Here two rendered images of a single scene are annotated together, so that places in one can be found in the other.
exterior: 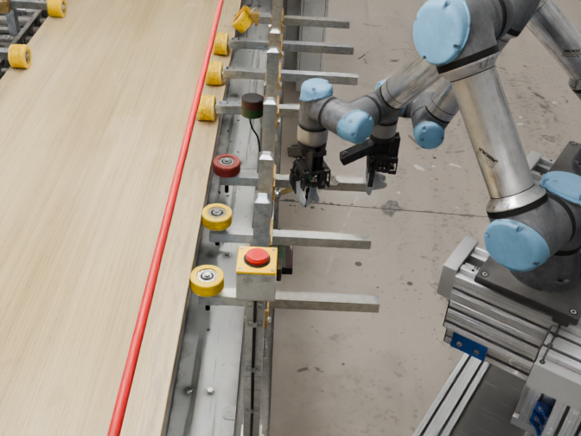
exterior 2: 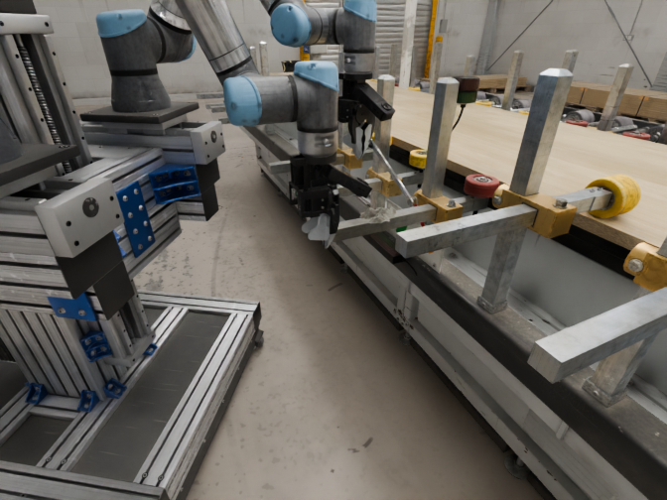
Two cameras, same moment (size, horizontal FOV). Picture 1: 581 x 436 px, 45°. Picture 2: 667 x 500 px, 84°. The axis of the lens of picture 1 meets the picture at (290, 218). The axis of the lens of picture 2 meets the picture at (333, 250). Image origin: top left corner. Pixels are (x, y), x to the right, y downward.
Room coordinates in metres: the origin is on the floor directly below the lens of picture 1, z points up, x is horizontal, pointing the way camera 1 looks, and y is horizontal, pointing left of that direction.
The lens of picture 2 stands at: (2.41, -0.48, 1.22)
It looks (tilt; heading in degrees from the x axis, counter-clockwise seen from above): 31 degrees down; 157
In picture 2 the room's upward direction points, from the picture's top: straight up
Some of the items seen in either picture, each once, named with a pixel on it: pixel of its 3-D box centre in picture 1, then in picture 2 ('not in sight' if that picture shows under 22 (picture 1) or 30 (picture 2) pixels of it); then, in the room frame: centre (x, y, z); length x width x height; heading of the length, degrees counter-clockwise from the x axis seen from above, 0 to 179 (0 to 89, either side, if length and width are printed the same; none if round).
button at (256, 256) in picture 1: (257, 258); not in sight; (0.95, 0.05, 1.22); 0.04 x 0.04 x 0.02
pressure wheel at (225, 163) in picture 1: (226, 176); (477, 198); (1.74, 0.20, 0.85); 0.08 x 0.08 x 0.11
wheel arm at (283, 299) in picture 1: (289, 300); (330, 161); (1.25, -0.01, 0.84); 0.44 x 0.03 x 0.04; 92
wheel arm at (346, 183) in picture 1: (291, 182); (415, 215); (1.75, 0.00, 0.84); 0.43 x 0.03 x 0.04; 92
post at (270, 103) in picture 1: (266, 173); (433, 185); (1.71, 0.08, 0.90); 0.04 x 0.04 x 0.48; 2
